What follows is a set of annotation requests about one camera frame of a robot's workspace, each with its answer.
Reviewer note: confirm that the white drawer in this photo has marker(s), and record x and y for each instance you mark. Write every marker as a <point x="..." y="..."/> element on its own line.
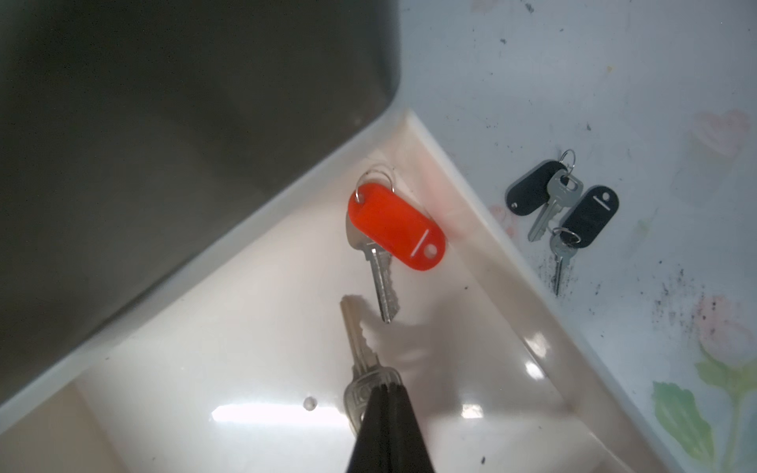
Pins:
<point x="253" y="357"/>

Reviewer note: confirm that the red tag key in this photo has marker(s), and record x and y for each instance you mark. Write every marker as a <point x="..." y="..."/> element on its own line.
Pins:
<point x="385" y="227"/>
<point x="367" y="370"/>

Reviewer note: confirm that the black car key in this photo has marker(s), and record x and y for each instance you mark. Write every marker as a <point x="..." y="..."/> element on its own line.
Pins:
<point x="550" y="187"/>

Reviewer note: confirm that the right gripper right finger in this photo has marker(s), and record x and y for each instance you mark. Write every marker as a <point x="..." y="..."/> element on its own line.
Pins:
<point x="407" y="451"/>

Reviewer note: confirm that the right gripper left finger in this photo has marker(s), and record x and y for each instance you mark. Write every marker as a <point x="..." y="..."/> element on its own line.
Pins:
<point x="371" y="453"/>

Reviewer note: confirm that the grey three-drawer cabinet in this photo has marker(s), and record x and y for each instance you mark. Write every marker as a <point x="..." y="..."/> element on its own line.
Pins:
<point x="135" y="134"/>

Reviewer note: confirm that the floral table mat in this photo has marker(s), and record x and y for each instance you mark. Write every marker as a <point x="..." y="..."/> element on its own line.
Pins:
<point x="657" y="101"/>

